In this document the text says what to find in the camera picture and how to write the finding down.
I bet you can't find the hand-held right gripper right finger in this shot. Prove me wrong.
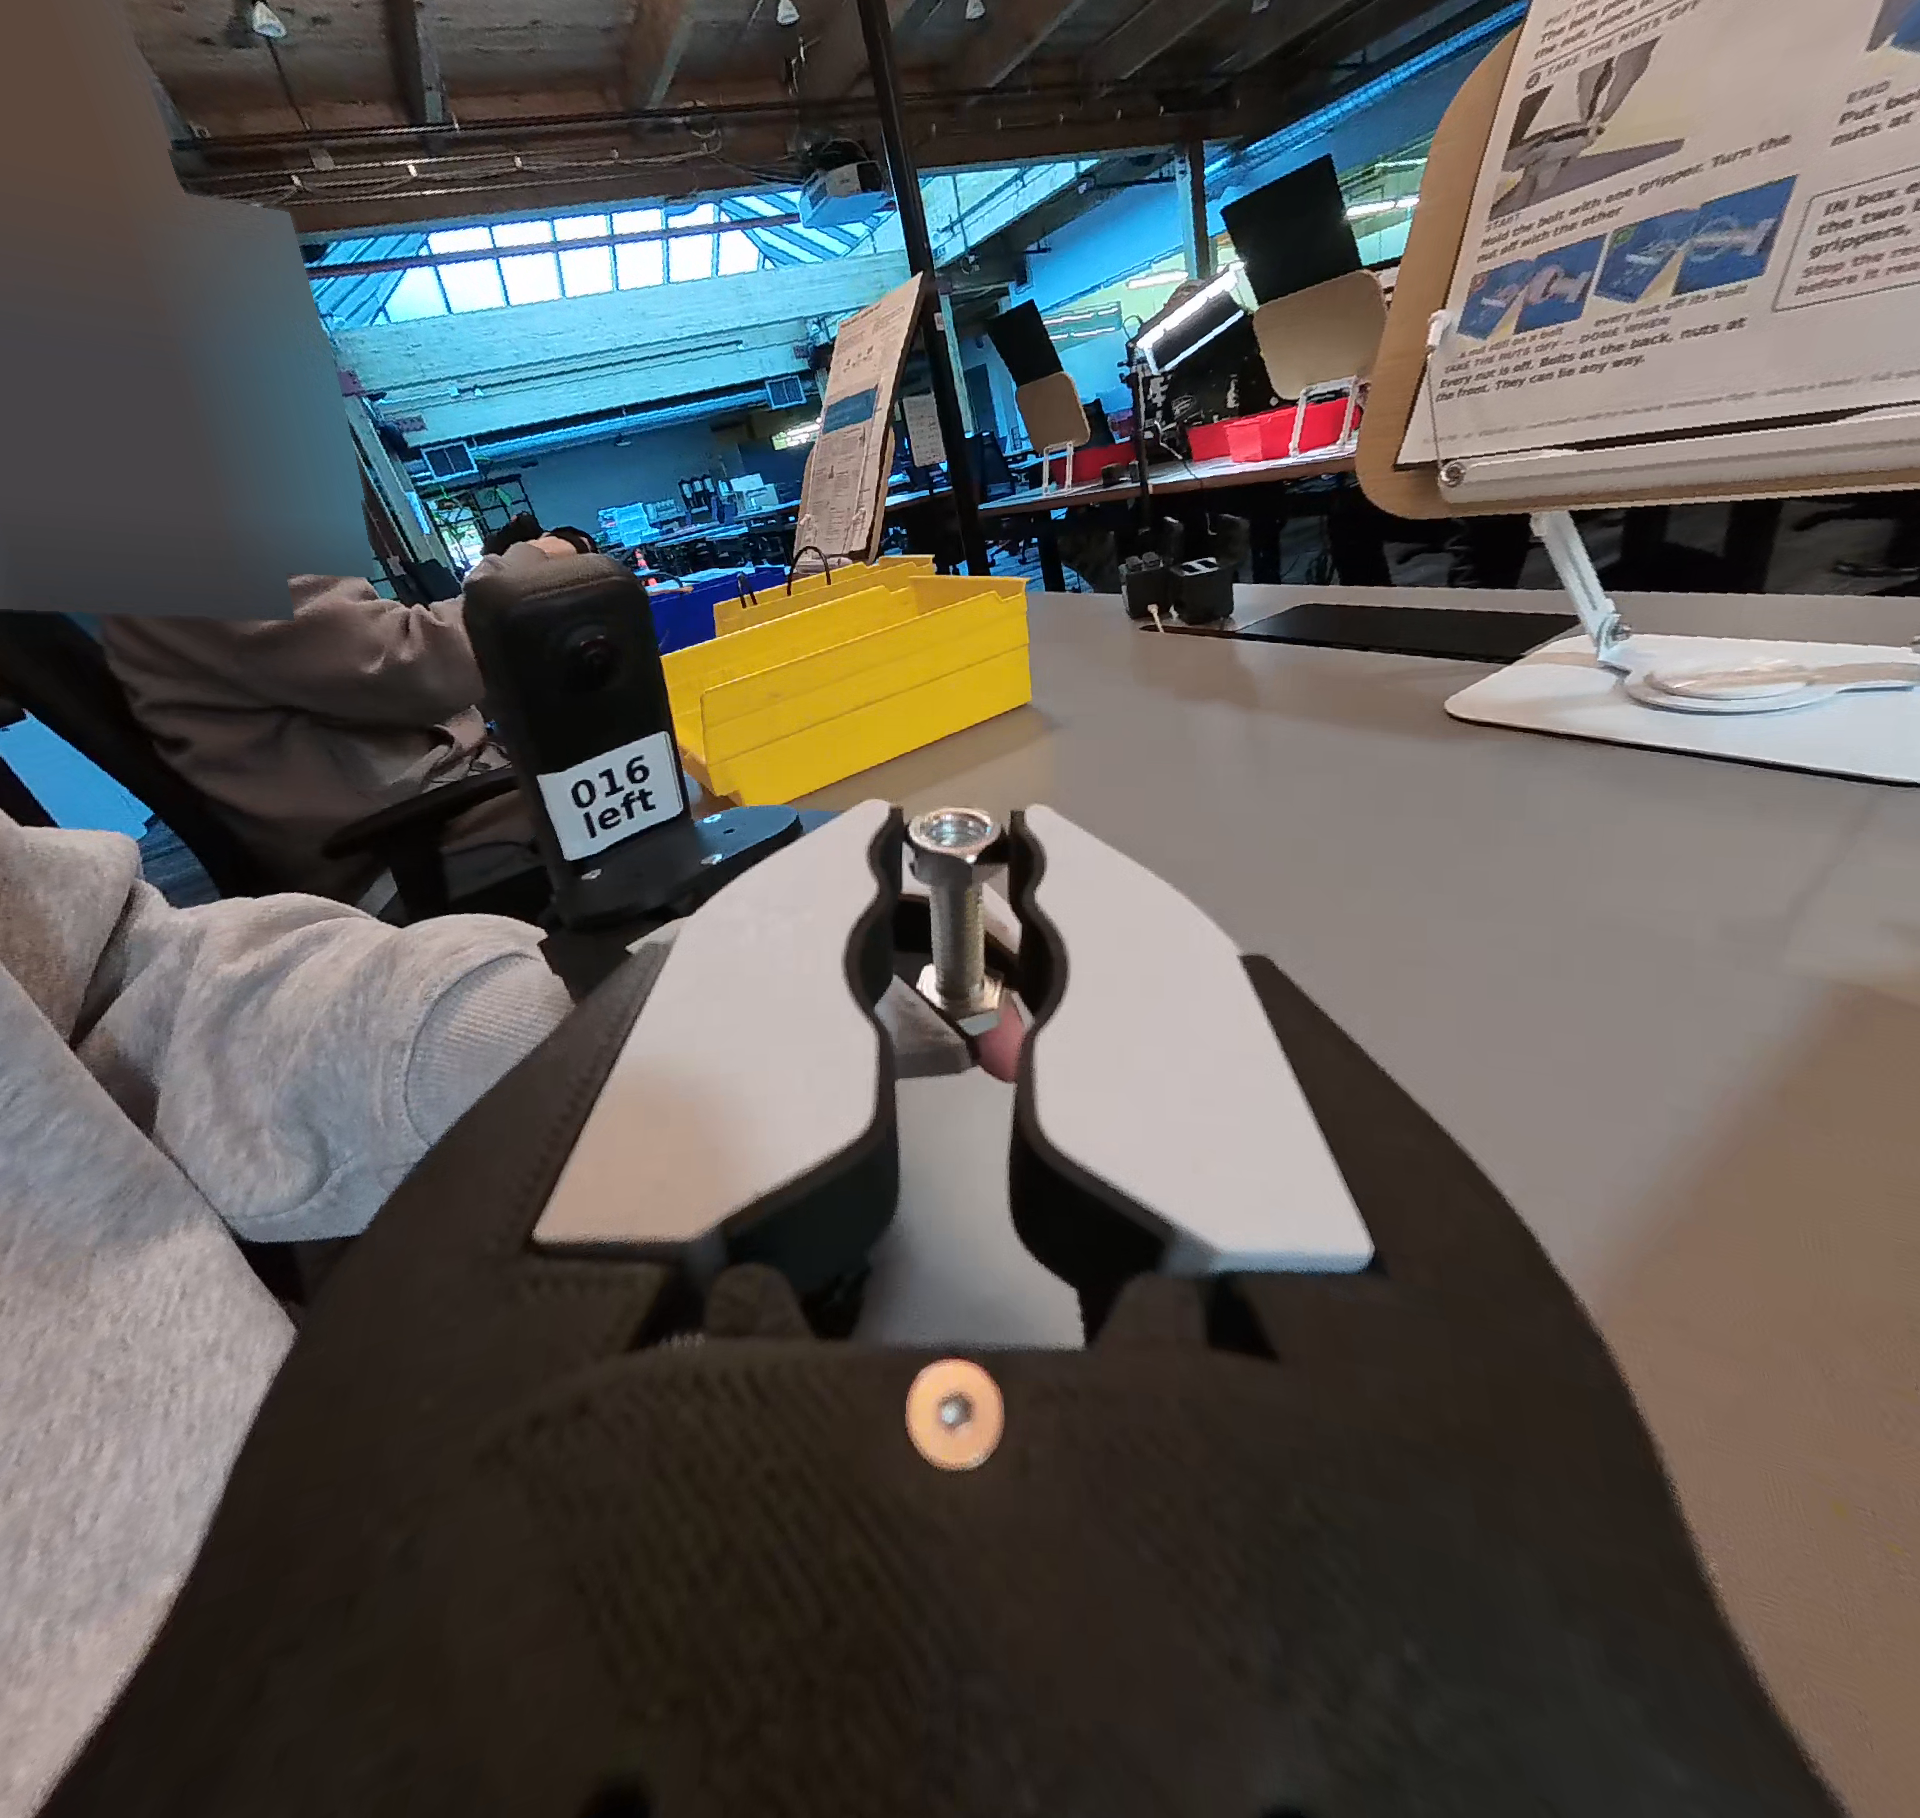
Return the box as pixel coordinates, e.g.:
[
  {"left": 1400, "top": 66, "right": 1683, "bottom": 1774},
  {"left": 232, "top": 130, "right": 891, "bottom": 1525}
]
[{"left": 1004, "top": 804, "right": 1379, "bottom": 1279}]

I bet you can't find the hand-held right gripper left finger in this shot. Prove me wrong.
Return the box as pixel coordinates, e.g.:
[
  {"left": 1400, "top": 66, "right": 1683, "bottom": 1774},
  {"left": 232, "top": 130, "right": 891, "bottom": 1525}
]
[{"left": 533, "top": 798, "right": 910, "bottom": 1272}]

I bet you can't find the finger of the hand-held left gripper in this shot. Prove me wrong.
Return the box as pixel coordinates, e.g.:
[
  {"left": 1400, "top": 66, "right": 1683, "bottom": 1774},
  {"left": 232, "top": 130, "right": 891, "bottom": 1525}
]
[{"left": 883, "top": 978, "right": 980, "bottom": 1079}]

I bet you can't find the silver bolt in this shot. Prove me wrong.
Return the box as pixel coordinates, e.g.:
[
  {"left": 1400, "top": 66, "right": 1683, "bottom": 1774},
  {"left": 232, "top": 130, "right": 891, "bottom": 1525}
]
[{"left": 906, "top": 808, "right": 1007, "bottom": 1043}]

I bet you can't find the person's left forearm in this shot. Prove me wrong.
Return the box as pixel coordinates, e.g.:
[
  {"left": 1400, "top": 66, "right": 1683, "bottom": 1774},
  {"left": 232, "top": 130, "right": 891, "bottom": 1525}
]
[{"left": 74, "top": 880, "right": 581, "bottom": 1242}]

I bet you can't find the grey desk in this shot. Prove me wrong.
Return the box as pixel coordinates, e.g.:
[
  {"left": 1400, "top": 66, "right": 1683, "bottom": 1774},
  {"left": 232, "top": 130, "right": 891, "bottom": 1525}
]
[{"left": 540, "top": 579, "right": 1920, "bottom": 1818}]

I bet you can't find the bright desk lamp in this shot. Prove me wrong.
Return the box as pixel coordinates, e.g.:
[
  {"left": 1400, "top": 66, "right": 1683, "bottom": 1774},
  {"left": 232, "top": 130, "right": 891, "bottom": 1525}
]
[{"left": 1127, "top": 268, "right": 1257, "bottom": 365}]

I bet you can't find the blue plastic bin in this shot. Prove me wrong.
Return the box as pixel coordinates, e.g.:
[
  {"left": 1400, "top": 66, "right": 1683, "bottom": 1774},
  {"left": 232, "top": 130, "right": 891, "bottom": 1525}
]
[{"left": 645, "top": 579, "right": 752, "bottom": 656}]

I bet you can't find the black office chair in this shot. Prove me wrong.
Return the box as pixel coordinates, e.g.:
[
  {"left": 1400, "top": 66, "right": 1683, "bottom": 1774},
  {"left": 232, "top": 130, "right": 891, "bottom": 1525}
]
[{"left": 0, "top": 609, "right": 547, "bottom": 924}]

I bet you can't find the yellow plastic bin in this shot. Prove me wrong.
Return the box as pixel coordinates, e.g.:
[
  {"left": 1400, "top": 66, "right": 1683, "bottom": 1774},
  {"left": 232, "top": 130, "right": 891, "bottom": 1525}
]
[
  {"left": 715, "top": 552, "right": 934, "bottom": 635},
  {"left": 659, "top": 574, "right": 1037, "bottom": 810}
]

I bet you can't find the cardboard document stand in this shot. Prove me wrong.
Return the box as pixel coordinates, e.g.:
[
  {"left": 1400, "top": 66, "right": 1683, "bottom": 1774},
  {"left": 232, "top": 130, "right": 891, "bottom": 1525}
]
[{"left": 792, "top": 269, "right": 930, "bottom": 564}]

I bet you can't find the black battery charger dock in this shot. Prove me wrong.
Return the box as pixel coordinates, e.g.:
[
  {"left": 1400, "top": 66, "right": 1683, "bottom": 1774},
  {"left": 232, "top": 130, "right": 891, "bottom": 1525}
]
[{"left": 1118, "top": 510, "right": 1239, "bottom": 625}]

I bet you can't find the small rounded wooden stand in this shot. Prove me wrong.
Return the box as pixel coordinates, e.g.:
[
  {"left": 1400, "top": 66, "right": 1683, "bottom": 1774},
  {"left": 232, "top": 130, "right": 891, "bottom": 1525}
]
[{"left": 1015, "top": 372, "right": 1097, "bottom": 489}]

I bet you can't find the black steel column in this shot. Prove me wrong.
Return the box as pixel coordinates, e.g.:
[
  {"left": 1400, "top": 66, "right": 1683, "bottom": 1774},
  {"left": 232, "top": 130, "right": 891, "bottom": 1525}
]
[{"left": 834, "top": 0, "right": 994, "bottom": 576}]

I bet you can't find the small black panel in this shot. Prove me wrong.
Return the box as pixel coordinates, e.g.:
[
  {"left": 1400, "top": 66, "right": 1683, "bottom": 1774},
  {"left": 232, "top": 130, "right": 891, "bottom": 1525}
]
[{"left": 984, "top": 298, "right": 1069, "bottom": 389}]

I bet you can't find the large red plastic bin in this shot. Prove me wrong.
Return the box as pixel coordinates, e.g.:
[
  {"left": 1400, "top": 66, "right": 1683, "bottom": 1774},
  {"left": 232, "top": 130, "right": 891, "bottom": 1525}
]
[{"left": 1187, "top": 402, "right": 1354, "bottom": 464}]

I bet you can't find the person's grey sweater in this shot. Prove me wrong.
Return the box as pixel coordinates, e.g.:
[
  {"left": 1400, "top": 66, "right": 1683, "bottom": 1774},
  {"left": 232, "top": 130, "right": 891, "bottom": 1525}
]
[{"left": 0, "top": 811, "right": 311, "bottom": 1818}]

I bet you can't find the large rounded wooden stand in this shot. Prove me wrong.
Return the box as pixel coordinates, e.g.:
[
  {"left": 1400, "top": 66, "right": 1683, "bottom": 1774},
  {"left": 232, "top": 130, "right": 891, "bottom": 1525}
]
[{"left": 1251, "top": 268, "right": 1393, "bottom": 460}]

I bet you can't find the wooden document stand white base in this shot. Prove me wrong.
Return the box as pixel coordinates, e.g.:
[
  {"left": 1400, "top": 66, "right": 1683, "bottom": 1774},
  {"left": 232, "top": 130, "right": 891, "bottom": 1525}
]
[{"left": 1352, "top": 0, "right": 1920, "bottom": 785}]

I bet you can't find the large black panel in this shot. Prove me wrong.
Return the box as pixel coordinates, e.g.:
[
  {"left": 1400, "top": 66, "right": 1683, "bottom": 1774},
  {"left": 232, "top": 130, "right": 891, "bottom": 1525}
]
[{"left": 1218, "top": 154, "right": 1367, "bottom": 310}]

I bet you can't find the printed instruction sheet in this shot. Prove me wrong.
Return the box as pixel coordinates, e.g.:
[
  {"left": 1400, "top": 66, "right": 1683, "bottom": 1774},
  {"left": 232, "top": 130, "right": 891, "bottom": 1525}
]
[{"left": 1394, "top": 0, "right": 1920, "bottom": 468}]

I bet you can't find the black desk cable cover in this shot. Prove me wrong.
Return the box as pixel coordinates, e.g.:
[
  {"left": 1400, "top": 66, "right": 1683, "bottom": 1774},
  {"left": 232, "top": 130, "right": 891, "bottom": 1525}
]
[{"left": 1230, "top": 600, "right": 1586, "bottom": 666}]

